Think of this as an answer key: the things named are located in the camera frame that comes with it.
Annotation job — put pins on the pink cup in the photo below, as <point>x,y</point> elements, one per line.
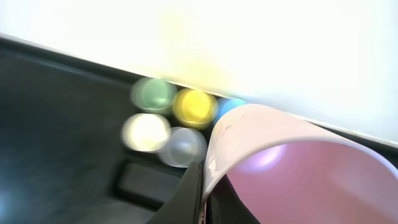
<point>264,127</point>

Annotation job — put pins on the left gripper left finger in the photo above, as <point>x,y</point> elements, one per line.
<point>186,202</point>

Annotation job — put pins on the cream cup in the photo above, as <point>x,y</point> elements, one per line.
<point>145,132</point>

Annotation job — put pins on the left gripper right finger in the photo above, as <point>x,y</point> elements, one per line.
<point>224,205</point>

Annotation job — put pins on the green cup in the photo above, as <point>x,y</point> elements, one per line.
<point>154,95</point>

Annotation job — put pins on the yellow cup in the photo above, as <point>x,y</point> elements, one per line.
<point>194,108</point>

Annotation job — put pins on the grey cup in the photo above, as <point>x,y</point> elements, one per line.
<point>182,147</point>

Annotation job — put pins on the blue cup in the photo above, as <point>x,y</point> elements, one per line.
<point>227,106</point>

